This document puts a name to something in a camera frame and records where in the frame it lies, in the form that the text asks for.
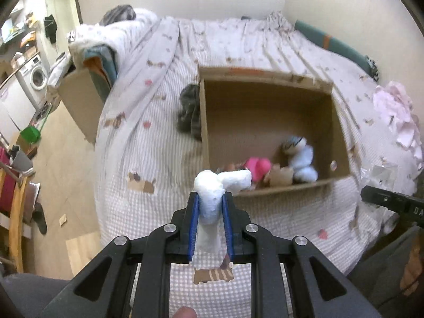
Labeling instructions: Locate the white sock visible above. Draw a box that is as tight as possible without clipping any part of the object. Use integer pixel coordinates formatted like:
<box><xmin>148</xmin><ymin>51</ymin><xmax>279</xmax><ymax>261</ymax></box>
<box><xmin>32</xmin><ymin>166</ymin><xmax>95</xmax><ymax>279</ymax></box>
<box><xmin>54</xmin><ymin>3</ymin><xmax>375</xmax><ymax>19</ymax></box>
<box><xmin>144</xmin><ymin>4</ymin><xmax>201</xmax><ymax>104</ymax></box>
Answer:
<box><xmin>193</xmin><ymin>169</ymin><xmax>252</xmax><ymax>253</ymax></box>

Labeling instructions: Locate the cream scrunchie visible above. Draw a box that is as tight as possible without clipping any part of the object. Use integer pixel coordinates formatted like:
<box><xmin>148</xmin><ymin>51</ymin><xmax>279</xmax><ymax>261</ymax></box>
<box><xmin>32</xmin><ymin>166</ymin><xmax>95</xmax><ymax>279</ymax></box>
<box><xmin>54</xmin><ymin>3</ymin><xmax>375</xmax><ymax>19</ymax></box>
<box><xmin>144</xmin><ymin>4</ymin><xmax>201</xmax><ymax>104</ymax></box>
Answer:
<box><xmin>264</xmin><ymin>164</ymin><xmax>294</xmax><ymax>187</ymax></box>

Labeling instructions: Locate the light blue fluffy scrunchie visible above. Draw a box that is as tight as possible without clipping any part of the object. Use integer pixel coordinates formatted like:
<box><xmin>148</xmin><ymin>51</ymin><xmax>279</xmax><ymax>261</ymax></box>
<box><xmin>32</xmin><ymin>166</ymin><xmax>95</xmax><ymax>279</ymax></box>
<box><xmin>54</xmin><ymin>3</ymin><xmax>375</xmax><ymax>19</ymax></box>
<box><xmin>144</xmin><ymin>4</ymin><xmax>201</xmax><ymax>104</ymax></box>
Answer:
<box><xmin>288</xmin><ymin>145</ymin><xmax>318</xmax><ymax>183</ymax></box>

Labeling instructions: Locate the pink soft toy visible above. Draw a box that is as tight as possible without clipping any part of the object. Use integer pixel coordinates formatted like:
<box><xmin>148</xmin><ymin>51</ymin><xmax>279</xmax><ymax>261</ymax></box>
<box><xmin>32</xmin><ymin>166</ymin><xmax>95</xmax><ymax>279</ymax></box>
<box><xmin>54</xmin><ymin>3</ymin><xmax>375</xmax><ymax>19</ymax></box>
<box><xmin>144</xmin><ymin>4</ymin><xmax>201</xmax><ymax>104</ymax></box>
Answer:
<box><xmin>244</xmin><ymin>157</ymin><xmax>272</xmax><ymax>183</ymax></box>

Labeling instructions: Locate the grey blue sock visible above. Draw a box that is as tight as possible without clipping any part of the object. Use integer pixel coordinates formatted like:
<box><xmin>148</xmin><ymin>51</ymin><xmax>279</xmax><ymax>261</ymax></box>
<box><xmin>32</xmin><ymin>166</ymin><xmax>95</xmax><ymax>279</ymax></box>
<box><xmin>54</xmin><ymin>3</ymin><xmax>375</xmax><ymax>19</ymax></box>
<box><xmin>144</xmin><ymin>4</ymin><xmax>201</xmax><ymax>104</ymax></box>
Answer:
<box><xmin>281</xmin><ymin>136</ymin><xmax>307</xmax><ymax>156</ymax></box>

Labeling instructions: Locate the beige stocking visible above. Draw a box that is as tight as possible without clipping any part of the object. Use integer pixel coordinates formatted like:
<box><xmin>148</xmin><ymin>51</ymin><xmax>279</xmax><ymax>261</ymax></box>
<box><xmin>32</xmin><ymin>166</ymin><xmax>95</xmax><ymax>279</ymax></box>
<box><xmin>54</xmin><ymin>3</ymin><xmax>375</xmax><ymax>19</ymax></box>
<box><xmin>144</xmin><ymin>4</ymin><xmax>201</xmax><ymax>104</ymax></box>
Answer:
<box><xmin>216</xmin><ymin>163</ymin><xmax>245</xmax><ymax>174</ymax></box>

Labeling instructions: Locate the clear plastic label wrapper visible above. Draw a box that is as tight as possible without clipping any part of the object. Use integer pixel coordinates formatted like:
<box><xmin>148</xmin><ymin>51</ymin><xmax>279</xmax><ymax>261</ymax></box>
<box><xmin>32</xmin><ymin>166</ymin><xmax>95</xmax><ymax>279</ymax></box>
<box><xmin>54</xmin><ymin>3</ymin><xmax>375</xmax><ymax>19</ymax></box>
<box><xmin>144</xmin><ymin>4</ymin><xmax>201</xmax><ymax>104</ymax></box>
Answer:
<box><xmin>361</xmin><ymin>163</ymin><xmax>398</xmax><ymax>191</ymax></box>

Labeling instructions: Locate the pink white clothes pile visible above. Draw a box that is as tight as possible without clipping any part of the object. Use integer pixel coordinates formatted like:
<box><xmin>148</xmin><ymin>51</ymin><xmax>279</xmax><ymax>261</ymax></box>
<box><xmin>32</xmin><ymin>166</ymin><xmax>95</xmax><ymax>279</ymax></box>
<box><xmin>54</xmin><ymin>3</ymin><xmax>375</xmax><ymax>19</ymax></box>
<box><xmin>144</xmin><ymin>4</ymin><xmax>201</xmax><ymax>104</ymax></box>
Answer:
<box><xmin>372</xmin><ymin>81</ymin><xmax>423</xmax><ymax>171</ymax></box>

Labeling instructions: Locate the black slipper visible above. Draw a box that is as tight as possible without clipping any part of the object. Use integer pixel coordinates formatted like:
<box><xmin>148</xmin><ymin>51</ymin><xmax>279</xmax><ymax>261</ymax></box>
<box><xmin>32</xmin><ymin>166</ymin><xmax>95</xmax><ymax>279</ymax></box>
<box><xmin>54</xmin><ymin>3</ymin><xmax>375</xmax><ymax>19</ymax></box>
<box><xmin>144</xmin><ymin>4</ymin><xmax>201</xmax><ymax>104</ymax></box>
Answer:
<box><xmin>32</xmin><ymin>202</ymin><xmax>47</xmax><ymax>236</ymax></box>

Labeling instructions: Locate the checkered dog-print bedsheet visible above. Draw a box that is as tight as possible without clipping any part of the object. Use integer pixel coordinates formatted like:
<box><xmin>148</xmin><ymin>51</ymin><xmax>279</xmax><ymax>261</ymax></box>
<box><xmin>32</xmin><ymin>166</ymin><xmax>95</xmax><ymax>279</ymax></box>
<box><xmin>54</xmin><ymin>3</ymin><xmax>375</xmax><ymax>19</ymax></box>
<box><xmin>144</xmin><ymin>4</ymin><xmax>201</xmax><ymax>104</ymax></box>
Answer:
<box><xmin>94</xmin><ymin>11</ymin><xmax>420</xmax><ymax>318</ymax></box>

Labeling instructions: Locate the teal bolster cushion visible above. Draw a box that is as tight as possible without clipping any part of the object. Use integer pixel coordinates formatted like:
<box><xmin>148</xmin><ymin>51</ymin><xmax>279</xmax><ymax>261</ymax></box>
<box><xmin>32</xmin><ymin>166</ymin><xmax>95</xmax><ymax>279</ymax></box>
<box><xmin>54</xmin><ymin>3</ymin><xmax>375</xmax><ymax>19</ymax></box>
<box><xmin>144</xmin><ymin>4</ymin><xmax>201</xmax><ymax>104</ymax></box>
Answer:
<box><xmin>295</xmin><ymin>20</ymin><xmax>379</xmax><ymax>82</ymax></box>

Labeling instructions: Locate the wooden chair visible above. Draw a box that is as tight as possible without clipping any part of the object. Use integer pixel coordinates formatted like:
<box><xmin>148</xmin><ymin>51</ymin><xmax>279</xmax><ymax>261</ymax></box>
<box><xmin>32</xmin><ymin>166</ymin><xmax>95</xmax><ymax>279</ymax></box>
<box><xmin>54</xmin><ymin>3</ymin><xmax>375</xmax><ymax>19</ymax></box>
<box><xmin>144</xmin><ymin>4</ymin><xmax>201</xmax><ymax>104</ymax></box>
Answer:
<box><xmin>1</xmin><ymin>163</ymin><xmax>29</xmax><ymax>273</ymax></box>

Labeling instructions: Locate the dark striped cloth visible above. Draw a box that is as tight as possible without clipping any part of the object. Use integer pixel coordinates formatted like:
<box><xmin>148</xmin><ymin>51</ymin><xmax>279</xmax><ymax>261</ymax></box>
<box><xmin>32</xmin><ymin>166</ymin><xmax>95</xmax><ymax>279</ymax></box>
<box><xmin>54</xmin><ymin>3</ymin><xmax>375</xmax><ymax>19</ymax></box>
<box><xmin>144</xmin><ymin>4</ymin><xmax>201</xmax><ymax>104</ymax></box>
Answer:
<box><xmin>177</xmin><ymin>84</ymin><xmax>201</xmax><ymax>141</ymax></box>

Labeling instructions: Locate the green dustpan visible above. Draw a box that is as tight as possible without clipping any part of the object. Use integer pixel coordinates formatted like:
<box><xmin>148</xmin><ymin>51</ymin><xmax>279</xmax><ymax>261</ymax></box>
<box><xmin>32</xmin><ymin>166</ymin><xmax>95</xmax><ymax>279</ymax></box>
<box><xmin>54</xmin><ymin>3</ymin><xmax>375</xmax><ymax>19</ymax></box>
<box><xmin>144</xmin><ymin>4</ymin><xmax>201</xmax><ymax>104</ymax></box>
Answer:
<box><xmin>19</xmin><ymin>126</ymin><xmax>41</xmax><ymax>144</ymax></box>

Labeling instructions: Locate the cardboard bedside box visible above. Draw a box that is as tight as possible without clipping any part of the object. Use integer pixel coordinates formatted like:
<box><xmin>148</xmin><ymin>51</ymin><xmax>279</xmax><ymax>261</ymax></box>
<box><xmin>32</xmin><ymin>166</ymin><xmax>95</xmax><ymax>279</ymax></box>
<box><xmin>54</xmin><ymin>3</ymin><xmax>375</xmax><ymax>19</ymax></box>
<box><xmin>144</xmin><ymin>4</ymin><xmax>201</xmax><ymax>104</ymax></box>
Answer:
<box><xmin>58</xmin><ymin>69</ymin><xmax>104</xmax><ymax>145</ymax></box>

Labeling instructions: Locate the white washing machine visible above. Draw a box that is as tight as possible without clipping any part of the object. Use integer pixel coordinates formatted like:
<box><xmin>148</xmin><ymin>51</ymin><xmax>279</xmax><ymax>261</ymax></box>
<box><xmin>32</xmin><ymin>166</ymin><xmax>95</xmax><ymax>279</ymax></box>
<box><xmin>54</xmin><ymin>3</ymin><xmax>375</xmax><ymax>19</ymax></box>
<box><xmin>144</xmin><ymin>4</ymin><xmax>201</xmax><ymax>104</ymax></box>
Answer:
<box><xmin>16</xmin><ymin>53</ymin><xmax>48</xmax><ymax>110</ymax></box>

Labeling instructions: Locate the white folded duvet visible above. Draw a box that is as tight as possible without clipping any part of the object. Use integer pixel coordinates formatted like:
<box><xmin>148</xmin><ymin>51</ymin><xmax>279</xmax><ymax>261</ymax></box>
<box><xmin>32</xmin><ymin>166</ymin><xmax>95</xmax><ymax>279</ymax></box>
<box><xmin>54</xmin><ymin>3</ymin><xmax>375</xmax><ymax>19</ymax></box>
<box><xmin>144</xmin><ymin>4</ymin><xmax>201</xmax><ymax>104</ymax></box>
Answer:
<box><xmin>68</xmin><ymin>8</ymin><xmax>160</xmax><ymax>70</ymax></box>

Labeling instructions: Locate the grey striped pillow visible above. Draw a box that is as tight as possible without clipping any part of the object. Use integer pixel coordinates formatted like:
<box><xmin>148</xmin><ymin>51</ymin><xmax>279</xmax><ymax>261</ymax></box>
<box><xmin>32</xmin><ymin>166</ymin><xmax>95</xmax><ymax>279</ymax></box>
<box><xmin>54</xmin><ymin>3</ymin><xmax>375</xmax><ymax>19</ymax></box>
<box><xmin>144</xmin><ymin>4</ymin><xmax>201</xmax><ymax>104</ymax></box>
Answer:
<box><xmin>99</xmin><ymin>4</ymin><xmax>136</xmax><ymax>26</ymax></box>

